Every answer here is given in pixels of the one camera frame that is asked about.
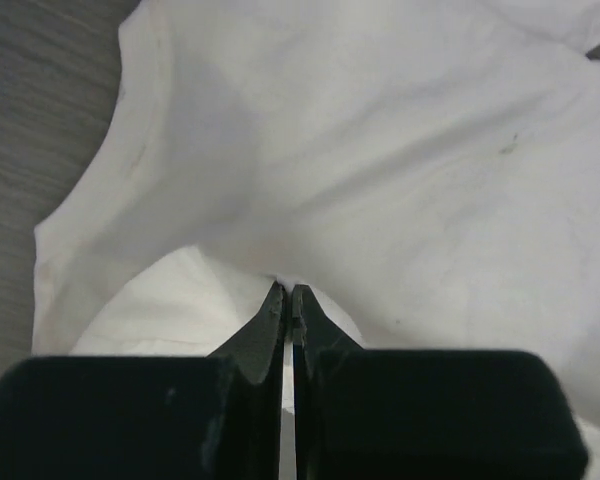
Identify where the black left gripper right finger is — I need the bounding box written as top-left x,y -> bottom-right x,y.
290,285 -> 589,479

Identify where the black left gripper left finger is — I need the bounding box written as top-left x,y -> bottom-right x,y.
0,284 -> 286,479

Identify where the cream white t shirt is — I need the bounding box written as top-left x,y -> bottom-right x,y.
32,1 -> 600,479

